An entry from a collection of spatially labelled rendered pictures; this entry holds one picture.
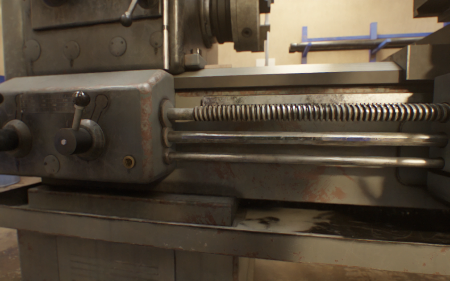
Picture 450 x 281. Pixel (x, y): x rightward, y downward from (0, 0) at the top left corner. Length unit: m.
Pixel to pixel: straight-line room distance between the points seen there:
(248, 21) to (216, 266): 0.75
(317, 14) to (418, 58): 3.65
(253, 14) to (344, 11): 3.63
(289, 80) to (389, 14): 4.01
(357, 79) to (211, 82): 0.38
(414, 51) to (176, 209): 0.73
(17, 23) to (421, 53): 1.18
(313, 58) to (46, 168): 3.81
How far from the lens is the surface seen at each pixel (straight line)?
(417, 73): 0.70
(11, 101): 0.81
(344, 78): 0.66
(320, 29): 4.22
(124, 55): 0.75
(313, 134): 0.56
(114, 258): 0.82
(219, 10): 0.88
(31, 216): 0.81
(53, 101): 0.70
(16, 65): 1.03
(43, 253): 1.00
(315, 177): 0.67
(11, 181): 3.46
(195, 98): 0.67
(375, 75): 0.68
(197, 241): 0.55
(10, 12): 1.09
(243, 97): 0.62
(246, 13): 0.83
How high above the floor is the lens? 0.69
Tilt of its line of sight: 4 degrees down
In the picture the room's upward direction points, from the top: straight up
